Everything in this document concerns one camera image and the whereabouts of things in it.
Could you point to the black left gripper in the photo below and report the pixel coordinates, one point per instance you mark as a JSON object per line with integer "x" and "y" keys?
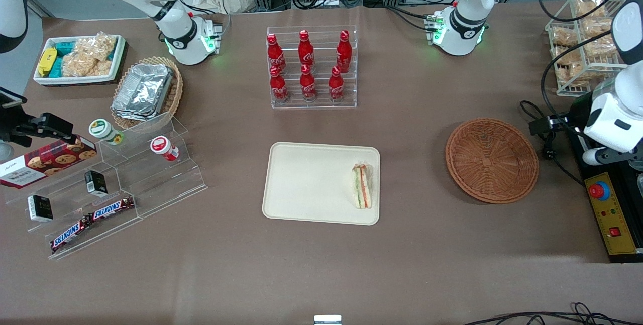
{"x": 577, "y": 112}

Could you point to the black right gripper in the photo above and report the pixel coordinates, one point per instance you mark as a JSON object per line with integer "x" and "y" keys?
{"x": 16, "y": 129}

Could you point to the triangle sandwich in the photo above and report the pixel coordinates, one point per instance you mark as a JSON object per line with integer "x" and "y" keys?
{"x": 362, "y": 187}

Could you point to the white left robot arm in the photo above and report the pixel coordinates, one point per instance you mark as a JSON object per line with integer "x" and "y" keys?
{"x": 467, "y": 8}

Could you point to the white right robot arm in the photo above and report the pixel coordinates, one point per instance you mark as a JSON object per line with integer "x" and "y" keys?
{"x": 171, "y": 18}

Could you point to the brown round wicker basket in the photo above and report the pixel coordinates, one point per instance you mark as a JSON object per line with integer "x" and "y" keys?
{"x": 492, "y": 161}

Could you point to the light oval wicker basket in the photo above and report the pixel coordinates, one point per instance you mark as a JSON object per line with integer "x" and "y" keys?
{"x": 175, "y": 94}

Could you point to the beige plastic tray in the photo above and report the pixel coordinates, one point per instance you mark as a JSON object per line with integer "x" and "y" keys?
{"x": 306, "y": 184}

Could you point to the red tartan cookie box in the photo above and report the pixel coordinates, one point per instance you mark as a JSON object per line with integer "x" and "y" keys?
{"x": 45, "y": 164}

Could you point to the green lid yogurt cup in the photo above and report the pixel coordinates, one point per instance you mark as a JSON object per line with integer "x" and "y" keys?
{"x": 101, "y": 129}

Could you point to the bagged rice cracker snack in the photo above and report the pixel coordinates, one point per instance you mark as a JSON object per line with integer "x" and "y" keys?
{"x": 588, "y": 7}
{"x": 572, "y": 75}
{"x": 563, "y": 36}
{"x": 565, "y": 55}
{"x": 595, "y": 26}
{"x": 598, "y": 47}

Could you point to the teal snack packet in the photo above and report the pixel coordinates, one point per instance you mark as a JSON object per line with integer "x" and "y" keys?
{"x": 57, "y": 67}
{"x": 65, "y": 46}

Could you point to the yellow snack bar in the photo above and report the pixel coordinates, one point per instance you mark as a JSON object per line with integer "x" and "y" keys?
{"x": 47, "y": 61}

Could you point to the small black box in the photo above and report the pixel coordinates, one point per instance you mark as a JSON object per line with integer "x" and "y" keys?
{"x": 95, "y": 183}
{"x": 40, "y": 208}

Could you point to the clear bag rice crackers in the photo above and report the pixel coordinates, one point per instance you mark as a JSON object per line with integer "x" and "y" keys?
{"x": 88, "y": 59}

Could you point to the red emergency stop button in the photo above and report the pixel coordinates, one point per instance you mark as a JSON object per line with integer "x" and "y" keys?
{"x": 599, "y": 191}

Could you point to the white rectangular bin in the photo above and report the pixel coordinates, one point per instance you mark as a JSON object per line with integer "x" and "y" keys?
{"x": 118, "y": 61}

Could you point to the stacked aluminium foil containers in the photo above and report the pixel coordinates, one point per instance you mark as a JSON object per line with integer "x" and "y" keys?
{"x": 143, "y": 91}

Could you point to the Snickers chocolate bar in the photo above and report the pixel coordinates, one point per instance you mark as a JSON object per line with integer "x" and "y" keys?
{"x": 70, "y": 234}
{"x": 110, "y": 208}

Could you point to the black yellow control box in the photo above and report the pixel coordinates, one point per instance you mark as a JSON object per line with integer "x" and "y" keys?
{"x": 610, "y": 214}

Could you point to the red lid yogurt cup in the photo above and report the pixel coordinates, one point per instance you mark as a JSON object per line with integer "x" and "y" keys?
{"x": 162, "y": 146}

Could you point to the clear acrylic stepped display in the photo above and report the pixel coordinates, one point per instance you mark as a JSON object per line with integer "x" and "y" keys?
{"x": 150, "y": 184}

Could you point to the red cola bottle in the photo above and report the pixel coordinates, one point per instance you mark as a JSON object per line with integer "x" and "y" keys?
{"x": 307, "y": 85}
{"x": 275, "y": 53}
{"x": 279, "y": 86}
{"x": 343, "y": 52}
{"x": 306, "y": 49}
{"x": 336, "y": 86}

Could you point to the clear acrylic bottle rack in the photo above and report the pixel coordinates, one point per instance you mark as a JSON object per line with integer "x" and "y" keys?
{"x": 321, "y": 53}

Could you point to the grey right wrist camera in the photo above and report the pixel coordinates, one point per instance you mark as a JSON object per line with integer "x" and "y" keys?
{"x": 5, "y": 151}

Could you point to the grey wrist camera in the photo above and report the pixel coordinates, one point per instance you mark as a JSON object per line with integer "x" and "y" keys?
{"x": 597, "y": 156}
{"x": 5, "y": 151}

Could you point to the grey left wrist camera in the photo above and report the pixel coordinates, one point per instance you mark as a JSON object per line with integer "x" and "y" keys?
{"x": 597, "y": 156}

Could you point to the small silver metal bracket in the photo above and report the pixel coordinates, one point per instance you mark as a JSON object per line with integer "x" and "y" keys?
{"x": 327, "y": 320}

